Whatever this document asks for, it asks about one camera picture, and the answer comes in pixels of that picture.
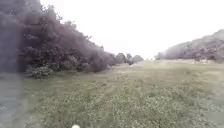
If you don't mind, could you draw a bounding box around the grass meadow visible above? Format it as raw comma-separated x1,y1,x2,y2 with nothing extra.
0,59,224,128

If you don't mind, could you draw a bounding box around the dense wood of trees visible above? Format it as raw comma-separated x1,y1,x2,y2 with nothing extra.
0,0,145,80

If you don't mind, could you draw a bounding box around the wooded hill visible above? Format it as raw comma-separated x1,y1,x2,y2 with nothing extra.
154,29,224,64

